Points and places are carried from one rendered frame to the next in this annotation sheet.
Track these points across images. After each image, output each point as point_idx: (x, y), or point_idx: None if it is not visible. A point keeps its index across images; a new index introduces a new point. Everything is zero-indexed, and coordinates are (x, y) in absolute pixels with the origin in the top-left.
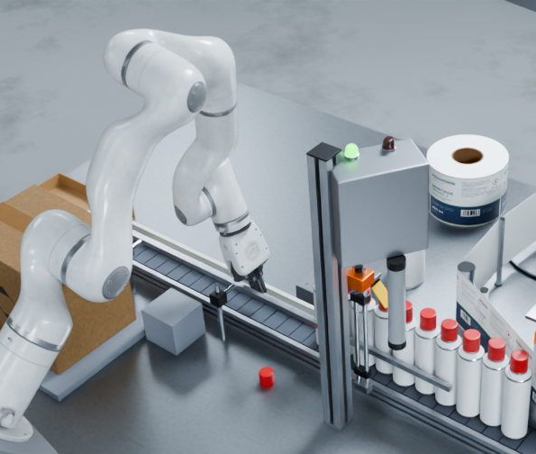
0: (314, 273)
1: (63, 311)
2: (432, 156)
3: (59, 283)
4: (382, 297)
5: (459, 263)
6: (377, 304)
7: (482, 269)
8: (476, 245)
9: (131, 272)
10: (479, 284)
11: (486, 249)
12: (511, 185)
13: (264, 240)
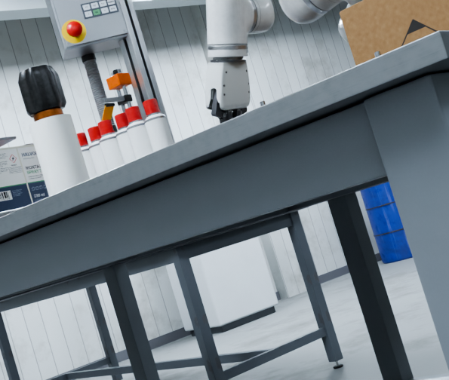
0: (148, 55)
1: (340, 19)
2: None
3: (349, 5)
4: (108, 117)
5: (29, 143)
6: (115, 134)
7: (1, 190)
8: (2, 149)
9: (283, 10)
10: (10, 204)
11: None
12: None
13: (205, 90)
